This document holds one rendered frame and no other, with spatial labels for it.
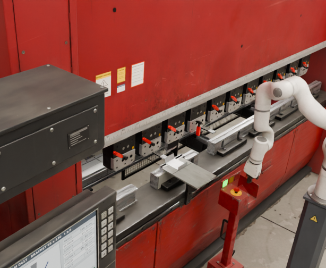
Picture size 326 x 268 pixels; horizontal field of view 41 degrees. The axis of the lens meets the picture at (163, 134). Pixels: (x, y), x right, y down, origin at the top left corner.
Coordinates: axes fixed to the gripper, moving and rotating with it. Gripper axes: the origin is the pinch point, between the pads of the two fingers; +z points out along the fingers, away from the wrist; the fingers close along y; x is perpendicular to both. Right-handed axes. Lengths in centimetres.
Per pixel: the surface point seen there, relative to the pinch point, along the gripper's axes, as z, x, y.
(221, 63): -68, -8, -35
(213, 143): -9.4, -0.8, -32.8
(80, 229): -73, -150, 32
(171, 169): -13, -49, -24
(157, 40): -93, -65, -32
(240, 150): -0.9, 19.5, -23.7
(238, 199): 6.2, -14.6, 4.1
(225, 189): 7.2, -12.6, -7.4
